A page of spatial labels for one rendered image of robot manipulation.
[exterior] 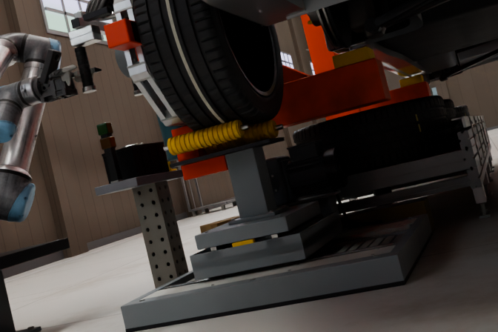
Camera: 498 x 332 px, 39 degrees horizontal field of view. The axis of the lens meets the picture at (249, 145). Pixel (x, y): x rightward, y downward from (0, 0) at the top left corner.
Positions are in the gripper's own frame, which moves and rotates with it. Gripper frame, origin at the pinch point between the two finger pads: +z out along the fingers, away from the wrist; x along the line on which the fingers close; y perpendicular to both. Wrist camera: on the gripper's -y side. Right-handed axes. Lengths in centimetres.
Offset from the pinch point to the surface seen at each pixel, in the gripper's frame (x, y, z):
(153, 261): -35, 69, -13
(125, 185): -15.4, 39.9, -5.9
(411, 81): -259, 13, 72
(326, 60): -258, -15, 22
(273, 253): 3, 70, 47
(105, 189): -15.4, 39.4, -13.9
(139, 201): -35, 46, -13
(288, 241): 3, 68, 53
